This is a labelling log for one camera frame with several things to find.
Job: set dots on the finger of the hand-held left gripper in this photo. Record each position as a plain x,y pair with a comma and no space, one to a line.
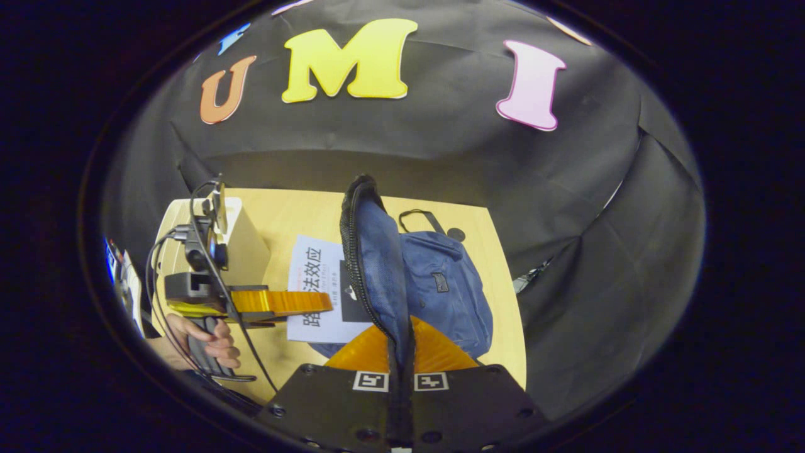
283,302

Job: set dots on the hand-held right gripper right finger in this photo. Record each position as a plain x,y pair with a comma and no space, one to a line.
478,409

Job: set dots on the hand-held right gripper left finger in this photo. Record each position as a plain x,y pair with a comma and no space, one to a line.
327,409

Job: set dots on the grey cover book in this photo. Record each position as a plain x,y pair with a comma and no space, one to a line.
314,264

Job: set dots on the white plastic bookshelf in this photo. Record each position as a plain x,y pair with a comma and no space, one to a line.
248,251

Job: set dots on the blue schoolbag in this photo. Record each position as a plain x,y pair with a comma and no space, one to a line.
446,289

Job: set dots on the white paper sheets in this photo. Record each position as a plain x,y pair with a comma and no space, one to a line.
133,296

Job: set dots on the coloured monitor screen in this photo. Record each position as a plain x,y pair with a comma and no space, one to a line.
112,258

